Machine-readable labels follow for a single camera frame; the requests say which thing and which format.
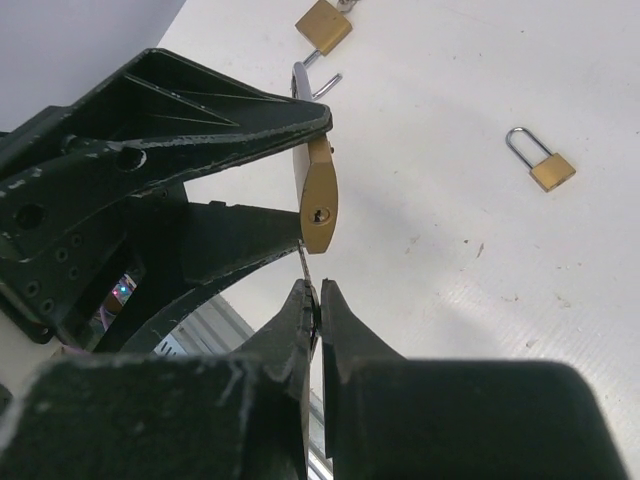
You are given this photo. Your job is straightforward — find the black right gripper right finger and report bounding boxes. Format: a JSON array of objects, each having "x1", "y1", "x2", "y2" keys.
[{"x1": 320, "y1": 280, "x2": 627, "y2": 479}]

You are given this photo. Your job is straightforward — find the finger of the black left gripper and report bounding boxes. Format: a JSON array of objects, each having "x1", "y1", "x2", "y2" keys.
[
  {"x1": 59, "y1": 49, "x2": 332, "y2": 200},
  {"x1": 99, "y1": 202, "x2": 302, "y2": 353}
]

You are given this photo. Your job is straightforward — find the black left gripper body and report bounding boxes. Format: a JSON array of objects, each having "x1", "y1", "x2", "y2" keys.
[{"x1": 1, "y1": 106, "x2": 190, "y2": 350}]

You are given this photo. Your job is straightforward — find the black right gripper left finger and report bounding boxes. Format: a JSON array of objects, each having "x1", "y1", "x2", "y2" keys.
[{"x1": 1, "y1": 280, "x2": 315, "y2": 479}]

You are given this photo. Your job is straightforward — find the long-shackle brass padlock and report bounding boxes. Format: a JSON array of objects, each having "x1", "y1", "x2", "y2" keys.
[{"x1": 289, "y1": 60, "x2": 340, "y2": 255}]

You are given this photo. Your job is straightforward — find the silver key pair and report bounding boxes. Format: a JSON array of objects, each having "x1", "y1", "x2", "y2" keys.
[{"x1": 298, "y1": 240, "x2": 321, "y2": 353}]

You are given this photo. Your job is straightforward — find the large brass padlock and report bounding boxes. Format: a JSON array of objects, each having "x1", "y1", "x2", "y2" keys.
[{"x1": 291, "y1": 0, "x2": 353, "y2": 101}]

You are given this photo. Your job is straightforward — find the small brass padlock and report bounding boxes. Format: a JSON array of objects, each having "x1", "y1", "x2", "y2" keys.
[{"x1": 505, "y1": 127, "x2": 576, "y2": 193}]

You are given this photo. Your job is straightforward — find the small silver key bunch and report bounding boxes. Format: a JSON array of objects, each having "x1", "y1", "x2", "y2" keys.
[{"x1": 336, "y1": 0, "x2": 359, "y2": 13}]

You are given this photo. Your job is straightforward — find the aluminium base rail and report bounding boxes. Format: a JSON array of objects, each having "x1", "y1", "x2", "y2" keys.
[{"x1": 153, "y1": 295, "x2": 334, "y2": 479}]

